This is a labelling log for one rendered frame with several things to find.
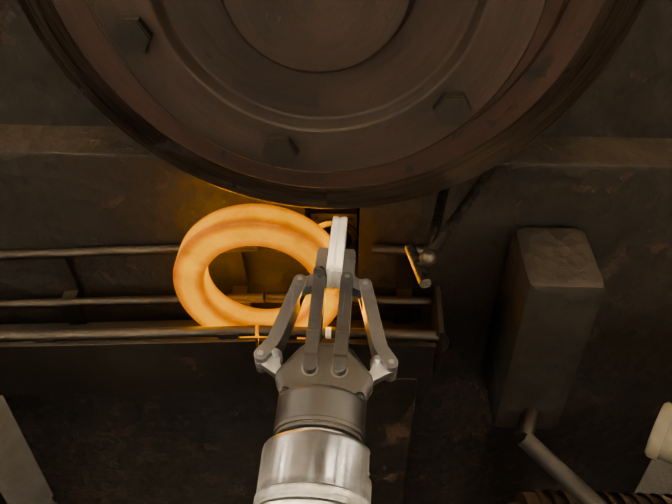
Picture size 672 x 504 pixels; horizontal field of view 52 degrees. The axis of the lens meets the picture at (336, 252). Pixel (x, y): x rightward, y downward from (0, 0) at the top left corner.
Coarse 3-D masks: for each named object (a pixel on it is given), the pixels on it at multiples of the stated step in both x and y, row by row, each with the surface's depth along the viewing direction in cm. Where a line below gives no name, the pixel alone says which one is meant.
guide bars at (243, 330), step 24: (0, 336) 76; (24, 336) 76; (48, 336) 75; (72, 336) 75; (96, 336) 75; (120, 336) 75; (144, 336) 75; (168, 336) 74; (192, 336) 74; (216, 336) 74; (240, 336) 74; (360, 336) 73; (408, 336) 73; (432, 336) 73
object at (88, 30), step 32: (64, 0) 49; (576, 0) 47; (96, 32) 50; (544, 32) 47; (576, 32) 49; (96, 64) 52; (544, 64) 51; (128, 96) 54; (512, 96) 52; (160, 128) 55; (480, 128) 54; (224, 160) 57; (416, 160) 56; (448, 160) 56
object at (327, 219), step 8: (312, 208) 80; (352, 208) 80; (312, 216) 79; (320, 216) 79; (328, 216) 79; (344, 216) 79; (352, 216) 79; (320, 224) 80; (328, 224) 80; (352, 224) 80; (352, 232) 80; (352, 240) 81; (352, 248) 82
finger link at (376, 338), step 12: (360, 288) 64; (372, 288) 64; (360, 300) 65; (372, 300) 63; (372, 312) 62; (372, 324) 61; (372, 336) 61; (384, 336) 61; (372, 348) 61; (384, 348) 60; (384, 360) 59; (396, 360) 59
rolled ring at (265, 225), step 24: (216, 216) 69; (240, 216) 68; (264, 216) 68; (288, 216) 68; (192, 240) 69; (216, 240) 68; (240, 240) 68; (264, 240) 68; (288, 240) 68; (312, 240) 68; (192, 264) 71; (312, 264) 70; (192, 288) 73; (216, 288) 77; (336, 288) 72; (192, 312) 75; (216, 312) 75; (240, 312) 78; (264, 312) 78; (336, 312) 75; (264, 336) 77
